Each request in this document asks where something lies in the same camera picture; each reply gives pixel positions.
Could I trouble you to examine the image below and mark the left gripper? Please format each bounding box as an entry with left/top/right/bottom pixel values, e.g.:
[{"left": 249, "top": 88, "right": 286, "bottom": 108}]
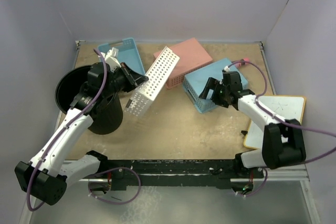
[{"left": 102, "top": 62, "right": 148, "bottom": 98}]

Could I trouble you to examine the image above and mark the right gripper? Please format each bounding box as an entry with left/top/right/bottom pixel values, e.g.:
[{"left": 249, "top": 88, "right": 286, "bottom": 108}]
[{"left": 199, "top": 77, "right": 230, "bottom": 108}]

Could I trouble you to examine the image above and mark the white plastic basket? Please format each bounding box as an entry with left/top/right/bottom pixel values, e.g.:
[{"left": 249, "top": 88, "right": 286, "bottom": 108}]
[{"left": 124, "top": 47, "right": 180, "bottom": 117}]

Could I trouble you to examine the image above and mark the light blue plastic basket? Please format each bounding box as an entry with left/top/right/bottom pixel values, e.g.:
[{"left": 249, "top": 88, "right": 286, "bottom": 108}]
[{"left": 182, "top": 58, "right": 249, "bottom": 114}]

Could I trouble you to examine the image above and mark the pink plastic basket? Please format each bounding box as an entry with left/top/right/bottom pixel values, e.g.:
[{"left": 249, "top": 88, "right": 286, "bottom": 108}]
[{"left": 166, "top": 38, "right": 213, "bottom": 89}]

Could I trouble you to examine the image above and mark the large black bucket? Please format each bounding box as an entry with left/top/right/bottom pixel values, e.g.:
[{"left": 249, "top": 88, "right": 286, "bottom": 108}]
[{"left": 55, "top": 63, "right": 123, "bottom": 135}]

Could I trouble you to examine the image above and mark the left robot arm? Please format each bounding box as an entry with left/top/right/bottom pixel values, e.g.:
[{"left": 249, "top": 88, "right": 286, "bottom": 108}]
[{"left": 15, "top": 62, "right": 148, "bottom": 211}]

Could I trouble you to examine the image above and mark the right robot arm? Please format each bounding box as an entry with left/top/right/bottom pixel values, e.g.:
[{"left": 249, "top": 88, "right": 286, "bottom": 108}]
[{"left": 199, "top": 71, "right": 306, "bottom": 177}]

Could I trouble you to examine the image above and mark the small blue plastic basket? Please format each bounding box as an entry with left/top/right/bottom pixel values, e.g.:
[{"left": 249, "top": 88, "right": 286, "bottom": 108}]
[{"left": 98, "top": 37, "right": 145, "bottom": 75}]

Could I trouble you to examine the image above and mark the pink capped small bottle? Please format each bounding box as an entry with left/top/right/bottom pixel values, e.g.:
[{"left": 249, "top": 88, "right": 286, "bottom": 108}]
[{"left": 234, "top": 58, "right": 249, "bottom": 68}]

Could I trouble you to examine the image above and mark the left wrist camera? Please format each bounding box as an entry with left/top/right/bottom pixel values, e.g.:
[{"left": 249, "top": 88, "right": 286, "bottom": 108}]
[{"left": 102, "top": 47, "right": 121, "bottom": 71}]

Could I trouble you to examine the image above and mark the whiteboard with yellow frame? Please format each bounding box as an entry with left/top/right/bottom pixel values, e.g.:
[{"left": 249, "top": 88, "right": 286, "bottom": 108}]
[{"left": 243, "top": 95, "right": 306, "bottom": 149}]

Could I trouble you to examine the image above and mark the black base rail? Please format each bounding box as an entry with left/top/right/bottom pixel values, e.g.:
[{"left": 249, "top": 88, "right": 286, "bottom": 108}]
[{"left": 86, "top": 159, "right": 264, "bottom": 191}]

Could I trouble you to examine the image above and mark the aluminium frame rail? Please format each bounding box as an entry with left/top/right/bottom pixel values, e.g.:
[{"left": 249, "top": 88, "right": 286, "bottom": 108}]
[{"left": 18, "top": 176, "right": 87, "bottom": 224}]

